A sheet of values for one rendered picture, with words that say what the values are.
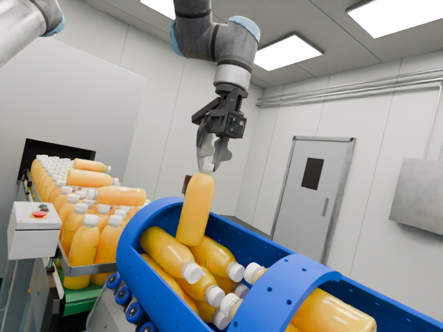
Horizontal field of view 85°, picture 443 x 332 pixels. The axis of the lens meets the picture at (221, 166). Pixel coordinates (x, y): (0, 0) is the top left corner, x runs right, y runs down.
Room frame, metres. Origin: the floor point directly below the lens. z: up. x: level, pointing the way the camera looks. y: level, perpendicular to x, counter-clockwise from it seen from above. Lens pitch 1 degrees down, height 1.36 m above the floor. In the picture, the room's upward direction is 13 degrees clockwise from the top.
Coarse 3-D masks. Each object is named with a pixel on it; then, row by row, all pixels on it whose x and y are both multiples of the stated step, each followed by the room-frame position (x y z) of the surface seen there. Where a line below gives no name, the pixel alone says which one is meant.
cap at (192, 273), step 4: (192, 264) 0.53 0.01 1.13; (188, 268) 0.52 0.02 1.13; (192, 268) 0.52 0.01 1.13; (196, 268) 0.52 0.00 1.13; (200, 268) 0.53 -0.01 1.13; (184, 272) 0.52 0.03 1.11; (188, 272) 0.51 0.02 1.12; (192, 272) 0.52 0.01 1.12; (196, 272) 0.52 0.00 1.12; (200, 272) 0.53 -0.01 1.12; (184, 276) 0.52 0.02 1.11; (188, 276) 0.51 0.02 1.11; (192, 276) 0.52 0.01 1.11; (196, 276) 0.53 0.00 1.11; (200, 276) 0.53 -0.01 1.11; (188, 280) 0.51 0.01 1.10; (192, 280) 0.52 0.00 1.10; (196, 280) 0.53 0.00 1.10
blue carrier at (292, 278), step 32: (128, 224) 0.63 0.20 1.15; (160, 224) 0.70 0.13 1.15; (224, 224) 0.67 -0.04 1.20; (128, 256) 0.57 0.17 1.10; (256, 256) 0.63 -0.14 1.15; (288, 256) 0.41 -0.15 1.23; (160, 288) 0.46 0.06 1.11; (256, 288) 0.36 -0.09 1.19; (288, 288) 0.34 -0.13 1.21; (320, 288) 0.50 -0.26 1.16; (352, 288) 0.42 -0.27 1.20; (160, 320) 0.45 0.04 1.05; (192, 320) 0.38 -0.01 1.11; (256, 320) 0.32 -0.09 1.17; (288, 320) 0.31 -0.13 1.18; (384, 320) 0.41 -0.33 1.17; (416, 320) 0.36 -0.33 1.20
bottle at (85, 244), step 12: (84, 228) 0.72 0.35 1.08; (96, 228) 0.74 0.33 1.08; (84, 240) 0.71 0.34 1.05; (96, 240) 0.73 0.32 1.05; (72, 252) 0.71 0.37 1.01; (84, 252) 0.71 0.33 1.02; (96, 252) 0.75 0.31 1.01; (72, 264) 0.71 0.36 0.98; (84, 264) 0.71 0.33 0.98; (84, 276) 0.72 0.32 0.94; (72, 288) 0.71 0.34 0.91
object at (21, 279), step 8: (16, 264) 0.70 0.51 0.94; (24, 264) 0.70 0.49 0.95; (32, 264) 0.71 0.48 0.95; (16, 272) 0.69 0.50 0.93; (24, 272) 0.70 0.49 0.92; (16, 280) 0.69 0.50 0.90; (24, 280) 0.71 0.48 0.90; (16, 288) 0.70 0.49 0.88; (24, 288) 0.71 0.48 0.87; (16, 296) 0.70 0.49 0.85; (24, 296) 0.71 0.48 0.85; (8, 304) 0.69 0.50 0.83; (16, 304) 0.70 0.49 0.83; (24, 304) 0.71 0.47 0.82; (8, 312) 0.69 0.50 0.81; (16, 312) 0.70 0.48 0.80; (8, 320) 0.69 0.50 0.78; (16, 320) 0.71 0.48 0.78; (8, 328) 0.70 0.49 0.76; (16, 328) 0.71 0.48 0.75
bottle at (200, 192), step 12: (192, 180) 0.62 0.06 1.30; (204, 180) 0.61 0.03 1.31; (192, 192) 0.61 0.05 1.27; (204, 192) 0.61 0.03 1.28; (192, 204) 0.60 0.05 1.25; (204, 204) 0.61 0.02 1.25; (180, 216) 0.63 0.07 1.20; (192, 216) 0.60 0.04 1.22; (204, 216) 0.61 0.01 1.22; (180, 228) 0.61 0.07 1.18; (192, 228) 0.60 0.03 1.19; (204, 228) 0.63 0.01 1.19; (180, 240) 0.61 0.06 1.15; (192, 240) 0.61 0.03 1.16
